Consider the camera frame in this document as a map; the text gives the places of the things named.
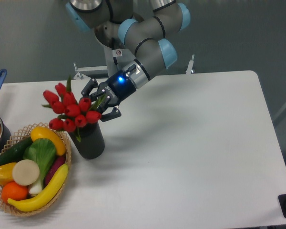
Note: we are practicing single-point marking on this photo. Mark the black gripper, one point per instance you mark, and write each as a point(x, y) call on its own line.
point(116, 89)

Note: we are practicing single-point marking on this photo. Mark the red tulip bouquet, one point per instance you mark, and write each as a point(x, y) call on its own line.
point(73, 115)

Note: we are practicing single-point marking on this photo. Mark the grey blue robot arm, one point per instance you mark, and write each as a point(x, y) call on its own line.
point(89, 14)

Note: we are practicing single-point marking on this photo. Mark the dark grey ribbed vase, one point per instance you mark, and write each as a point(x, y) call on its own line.
point(89, 141)

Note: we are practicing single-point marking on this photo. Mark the yellow squash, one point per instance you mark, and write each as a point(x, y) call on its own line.
point(44, 132)

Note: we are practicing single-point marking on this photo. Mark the purple sweet potato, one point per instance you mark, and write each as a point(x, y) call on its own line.
point(60, 160)

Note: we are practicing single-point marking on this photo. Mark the green leafy bok choy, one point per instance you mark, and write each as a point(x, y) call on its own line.
point(43, 152)

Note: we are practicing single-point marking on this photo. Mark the woven wicker basket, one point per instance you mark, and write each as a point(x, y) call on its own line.
point(19, 135)

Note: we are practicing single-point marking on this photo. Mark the green cucumber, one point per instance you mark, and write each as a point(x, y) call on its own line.
point(15, 153)

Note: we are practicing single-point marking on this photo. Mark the beige round disc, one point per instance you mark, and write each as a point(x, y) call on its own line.
point(25, 172)

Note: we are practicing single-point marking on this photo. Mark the yellow bell pepper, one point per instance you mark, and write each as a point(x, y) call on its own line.
point(6, 173)

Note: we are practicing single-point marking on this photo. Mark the orange fruit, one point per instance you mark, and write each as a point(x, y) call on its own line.
point(14, 191)

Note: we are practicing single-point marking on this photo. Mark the yellow banana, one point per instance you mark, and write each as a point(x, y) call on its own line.
point(46, 195)

